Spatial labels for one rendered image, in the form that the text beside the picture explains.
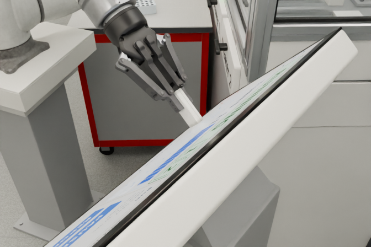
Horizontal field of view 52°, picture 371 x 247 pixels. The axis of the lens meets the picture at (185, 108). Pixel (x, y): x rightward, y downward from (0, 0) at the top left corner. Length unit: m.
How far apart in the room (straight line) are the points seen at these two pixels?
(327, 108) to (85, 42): 0.81
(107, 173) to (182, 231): 1.65
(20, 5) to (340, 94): 0.90
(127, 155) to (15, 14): 1.08
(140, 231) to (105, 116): 1.54
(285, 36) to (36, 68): 0.74
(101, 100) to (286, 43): 1.10
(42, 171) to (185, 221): 1.18
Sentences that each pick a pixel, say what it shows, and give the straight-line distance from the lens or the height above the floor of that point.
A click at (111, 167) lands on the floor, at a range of 2.01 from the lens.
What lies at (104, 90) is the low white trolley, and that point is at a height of 0.45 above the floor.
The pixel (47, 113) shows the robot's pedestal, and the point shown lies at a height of 0.63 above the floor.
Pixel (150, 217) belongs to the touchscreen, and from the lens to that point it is 0.33.
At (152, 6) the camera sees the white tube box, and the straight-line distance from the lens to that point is 1.65.
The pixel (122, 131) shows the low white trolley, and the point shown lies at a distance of 1.90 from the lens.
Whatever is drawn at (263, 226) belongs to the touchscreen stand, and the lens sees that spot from 0.61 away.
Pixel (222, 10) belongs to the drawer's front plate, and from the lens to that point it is 1.28.
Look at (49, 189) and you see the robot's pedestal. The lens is 1.56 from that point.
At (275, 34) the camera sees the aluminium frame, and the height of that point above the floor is 1.07.
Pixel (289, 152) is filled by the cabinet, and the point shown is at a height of 0.70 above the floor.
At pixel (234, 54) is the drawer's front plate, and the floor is 0.93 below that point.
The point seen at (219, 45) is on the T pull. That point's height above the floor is 0.91.
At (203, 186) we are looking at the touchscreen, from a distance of 0.36.
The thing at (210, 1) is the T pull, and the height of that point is 0.91.
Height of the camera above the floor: 1.46
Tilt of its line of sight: 39 degrees down
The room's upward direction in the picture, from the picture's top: straight up
